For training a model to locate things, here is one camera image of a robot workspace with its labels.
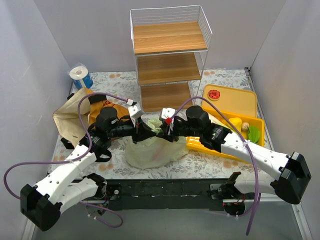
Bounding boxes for light green plastic bag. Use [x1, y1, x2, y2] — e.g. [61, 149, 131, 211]
[124, 118, 190, 170]

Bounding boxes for brown tote bag black straps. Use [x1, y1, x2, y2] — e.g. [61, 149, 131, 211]
[52, 87, 131, 161]

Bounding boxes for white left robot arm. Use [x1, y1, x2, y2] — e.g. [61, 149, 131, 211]
[20, 103, 156, 232]

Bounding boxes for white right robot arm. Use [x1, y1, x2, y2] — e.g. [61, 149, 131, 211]
[159, 105, 311, 205]

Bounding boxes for white toy leek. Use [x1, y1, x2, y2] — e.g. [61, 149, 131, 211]
[208, 114, 235, 132]

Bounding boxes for floral patterned table mat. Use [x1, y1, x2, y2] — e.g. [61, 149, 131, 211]
[51, 68, 281, 180]

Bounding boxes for red toy donut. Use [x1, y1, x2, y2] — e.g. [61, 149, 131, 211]
[207, 89, 221, 101]

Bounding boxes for yellow toy bell pepper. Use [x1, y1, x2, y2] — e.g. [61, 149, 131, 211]
[228, 117, 243, 132]

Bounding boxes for yellow flat tray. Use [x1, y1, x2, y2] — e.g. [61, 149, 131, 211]
[202, 84, 257, 118]

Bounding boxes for white toy garlic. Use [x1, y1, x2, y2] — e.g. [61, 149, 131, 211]
[241, 122, 250, 132]

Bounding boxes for blue wrapped toilet paper roll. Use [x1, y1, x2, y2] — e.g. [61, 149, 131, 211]
[67, 62, 93, 90]

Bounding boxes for yellow plastic bin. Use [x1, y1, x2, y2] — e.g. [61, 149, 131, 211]
[186, 106, 265, 163]

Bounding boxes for green toy leaf vegetable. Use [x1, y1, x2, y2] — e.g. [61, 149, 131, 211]
[247, 125, 261, 144]

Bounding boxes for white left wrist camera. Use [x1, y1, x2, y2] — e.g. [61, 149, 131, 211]
[126, 98, 144, 127]

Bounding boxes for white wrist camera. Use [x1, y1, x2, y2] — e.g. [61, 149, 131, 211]
[159, 108, 176, 125]
[126, 98, 144, 127]

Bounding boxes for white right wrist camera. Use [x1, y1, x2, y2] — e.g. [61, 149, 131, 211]
[159, 108, 176, 125]

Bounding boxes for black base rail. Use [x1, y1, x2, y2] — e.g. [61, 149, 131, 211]
[90, 178, 253, 216]

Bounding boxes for wire and wood shelf rack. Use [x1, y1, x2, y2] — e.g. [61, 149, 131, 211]
[129, 4, 213, 113]

